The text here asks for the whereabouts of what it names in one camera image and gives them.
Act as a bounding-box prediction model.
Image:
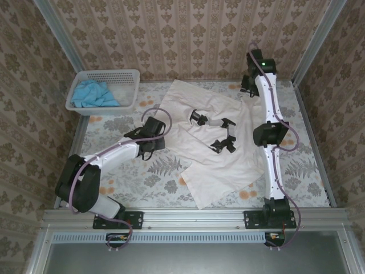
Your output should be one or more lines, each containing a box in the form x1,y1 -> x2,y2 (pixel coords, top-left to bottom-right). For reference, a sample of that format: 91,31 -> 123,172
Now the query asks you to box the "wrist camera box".
145,116 -> 167,137
247,49 -> 263,69

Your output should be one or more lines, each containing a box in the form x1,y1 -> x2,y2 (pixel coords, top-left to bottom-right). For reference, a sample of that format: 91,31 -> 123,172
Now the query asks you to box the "grey metal panel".
25,228 -> 365,274

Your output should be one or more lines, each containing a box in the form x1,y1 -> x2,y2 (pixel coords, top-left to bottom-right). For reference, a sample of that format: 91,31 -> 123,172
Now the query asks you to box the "aluminium corner post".
36,0 -> 83,74
292,0 -> 347,85

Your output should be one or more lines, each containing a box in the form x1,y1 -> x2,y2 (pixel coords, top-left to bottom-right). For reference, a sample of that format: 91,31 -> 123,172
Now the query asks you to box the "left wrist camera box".
145,116 -> 167,137

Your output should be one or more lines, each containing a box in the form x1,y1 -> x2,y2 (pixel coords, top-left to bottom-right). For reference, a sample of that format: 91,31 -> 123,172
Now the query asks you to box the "blue t-shirt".
70,79 -> 120,108

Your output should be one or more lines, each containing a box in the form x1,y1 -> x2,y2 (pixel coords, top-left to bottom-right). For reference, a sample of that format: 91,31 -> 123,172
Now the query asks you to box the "cream printed t-shirt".
158,79 -> 266,211

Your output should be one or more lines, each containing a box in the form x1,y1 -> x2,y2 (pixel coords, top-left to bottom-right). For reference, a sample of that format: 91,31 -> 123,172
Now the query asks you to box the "floral tablecloth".
61,79 -> 333,208

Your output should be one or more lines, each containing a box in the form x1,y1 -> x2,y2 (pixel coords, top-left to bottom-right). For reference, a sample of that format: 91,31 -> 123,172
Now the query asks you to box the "black connector board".
106,232 -> 129,248
264,231 -> 286,247

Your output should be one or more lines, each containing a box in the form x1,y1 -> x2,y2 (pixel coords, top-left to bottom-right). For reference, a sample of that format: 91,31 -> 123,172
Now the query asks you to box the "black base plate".
244,210 -> 297,230
93,210 -> 145,230

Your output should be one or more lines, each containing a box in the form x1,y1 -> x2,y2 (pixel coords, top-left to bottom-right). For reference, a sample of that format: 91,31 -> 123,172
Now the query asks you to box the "white perforated plastic basket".
64,69 -> 140,116

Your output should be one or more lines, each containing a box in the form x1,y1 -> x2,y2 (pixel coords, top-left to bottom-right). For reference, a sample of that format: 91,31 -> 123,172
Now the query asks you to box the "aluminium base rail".
42,208 -> 351,231

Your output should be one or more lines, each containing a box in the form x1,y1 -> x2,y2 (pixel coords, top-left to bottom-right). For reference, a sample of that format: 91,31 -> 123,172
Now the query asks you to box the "grey slotted cable duct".
52,231 -> 267,244

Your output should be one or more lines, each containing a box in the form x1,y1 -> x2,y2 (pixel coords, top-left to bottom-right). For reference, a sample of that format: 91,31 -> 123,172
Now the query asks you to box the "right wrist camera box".
247,49 -> 263,69

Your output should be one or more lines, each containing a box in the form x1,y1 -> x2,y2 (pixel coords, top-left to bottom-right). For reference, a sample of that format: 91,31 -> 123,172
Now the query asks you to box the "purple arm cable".
69,107 -> 172,253
247,42 -> 303,253

